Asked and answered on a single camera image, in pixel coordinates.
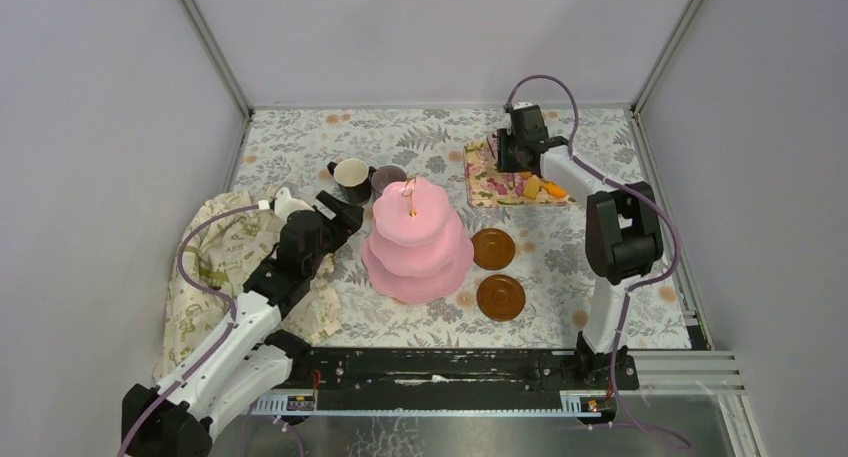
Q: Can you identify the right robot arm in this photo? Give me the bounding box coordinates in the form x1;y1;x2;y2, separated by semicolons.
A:
494;103;664;389

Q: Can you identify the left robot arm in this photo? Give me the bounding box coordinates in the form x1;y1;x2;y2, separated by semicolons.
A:
118;188;364;456

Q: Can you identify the rectangular yellow biscuit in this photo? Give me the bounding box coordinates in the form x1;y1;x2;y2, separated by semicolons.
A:
522;176;542;200

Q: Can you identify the floral yellow tray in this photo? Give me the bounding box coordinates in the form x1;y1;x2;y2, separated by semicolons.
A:
464;140;576;207

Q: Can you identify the orange fish shaped cookie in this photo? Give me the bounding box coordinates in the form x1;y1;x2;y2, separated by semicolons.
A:
543;182;569;199

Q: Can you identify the black mug white inside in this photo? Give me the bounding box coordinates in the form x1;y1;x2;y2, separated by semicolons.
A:
326;158;376;205

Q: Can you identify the cream green patterned cloth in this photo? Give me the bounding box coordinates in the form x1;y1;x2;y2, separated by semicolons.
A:
153;210;341;379

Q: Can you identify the dark purple cup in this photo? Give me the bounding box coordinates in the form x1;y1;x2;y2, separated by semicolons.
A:
370;165;407;198

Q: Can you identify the brown wooden saucer far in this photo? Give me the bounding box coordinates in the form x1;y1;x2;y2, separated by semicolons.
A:
471;228;516;270

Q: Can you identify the brown wooden saucer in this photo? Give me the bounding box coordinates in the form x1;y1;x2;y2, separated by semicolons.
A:
476;274;526;322
471;228;516;270

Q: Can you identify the pink three-tier cake stand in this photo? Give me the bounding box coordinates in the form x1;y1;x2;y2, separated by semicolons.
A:
362;177;474;304

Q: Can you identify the floral grey tablecloth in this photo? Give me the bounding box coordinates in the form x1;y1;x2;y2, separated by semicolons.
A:
228;107;694;351

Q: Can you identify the brown wooden saucer near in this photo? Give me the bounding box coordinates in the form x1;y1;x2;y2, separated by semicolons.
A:
476;274;526;322

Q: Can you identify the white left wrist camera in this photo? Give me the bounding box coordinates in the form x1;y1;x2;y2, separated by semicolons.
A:
272;186;313;222

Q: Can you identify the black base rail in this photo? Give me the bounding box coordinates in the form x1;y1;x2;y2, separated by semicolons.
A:
259;343;640;423

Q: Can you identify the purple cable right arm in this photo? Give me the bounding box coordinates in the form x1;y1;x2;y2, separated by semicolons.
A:
504;74;694;452

